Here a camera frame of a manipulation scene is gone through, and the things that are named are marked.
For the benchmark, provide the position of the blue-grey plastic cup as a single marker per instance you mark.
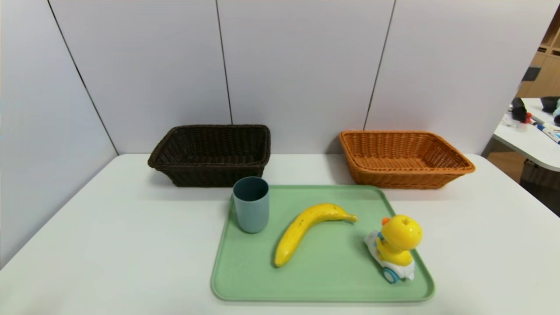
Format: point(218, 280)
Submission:
point(251, 214)

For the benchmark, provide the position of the yellow banana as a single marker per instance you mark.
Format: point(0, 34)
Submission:
point(297, 229)

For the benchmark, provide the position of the yellow duck toy car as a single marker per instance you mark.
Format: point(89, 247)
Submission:
point(400, 236)

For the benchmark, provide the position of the dark brown wicker basket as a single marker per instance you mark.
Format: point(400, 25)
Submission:
point(210, 177)

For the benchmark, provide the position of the orange wicker basket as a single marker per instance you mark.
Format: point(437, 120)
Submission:
point(407, 178)

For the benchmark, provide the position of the light green plastic tray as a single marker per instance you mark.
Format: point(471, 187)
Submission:
point(332, 271)

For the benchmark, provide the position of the black and red desk object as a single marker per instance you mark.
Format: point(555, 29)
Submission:
point(519, 111)

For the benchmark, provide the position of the white side table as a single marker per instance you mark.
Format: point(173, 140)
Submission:
point(527, 144)

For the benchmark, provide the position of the dark grey bin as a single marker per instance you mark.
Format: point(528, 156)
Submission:
point(542, 183)

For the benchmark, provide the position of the dark grey background object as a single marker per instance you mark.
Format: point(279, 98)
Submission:
point(531, 73)

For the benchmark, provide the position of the blue and white marker pen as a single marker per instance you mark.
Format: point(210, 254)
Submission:
point(549, 132)

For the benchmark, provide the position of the black bowl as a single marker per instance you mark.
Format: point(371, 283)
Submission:
point(550, 104)

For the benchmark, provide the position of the wooden shelf cabinet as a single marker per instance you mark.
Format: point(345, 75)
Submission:
point(547, 74)

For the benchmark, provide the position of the teal desk object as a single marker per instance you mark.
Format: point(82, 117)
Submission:
point(557, 114)

